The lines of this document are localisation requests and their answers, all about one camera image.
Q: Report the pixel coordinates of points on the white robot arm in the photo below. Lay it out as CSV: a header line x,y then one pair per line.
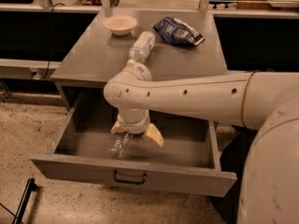
x,y
266,102

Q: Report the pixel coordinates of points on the grey cabinet counter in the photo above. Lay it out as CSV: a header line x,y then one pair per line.
x,y
180,75

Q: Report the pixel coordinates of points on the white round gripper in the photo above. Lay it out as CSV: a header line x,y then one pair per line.
x,y
134,127

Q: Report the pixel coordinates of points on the black drawer handle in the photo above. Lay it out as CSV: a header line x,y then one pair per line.
x,y
129,179

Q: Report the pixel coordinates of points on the clear water bottle white cap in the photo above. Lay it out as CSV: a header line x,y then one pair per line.
x,y
141,49

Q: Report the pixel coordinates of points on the clear water bottle red label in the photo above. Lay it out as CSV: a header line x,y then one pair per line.
x,y
120,145

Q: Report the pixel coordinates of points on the grey open top drawer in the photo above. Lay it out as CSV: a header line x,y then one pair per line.
x,y
189,162

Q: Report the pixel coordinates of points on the white paper bowl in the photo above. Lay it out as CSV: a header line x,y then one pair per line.
x,y
120,24

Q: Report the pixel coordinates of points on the black stand leg left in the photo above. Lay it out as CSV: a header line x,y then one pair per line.
x,y
29,188

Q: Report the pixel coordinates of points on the blue chip bag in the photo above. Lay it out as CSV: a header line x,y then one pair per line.
x,y
177,32

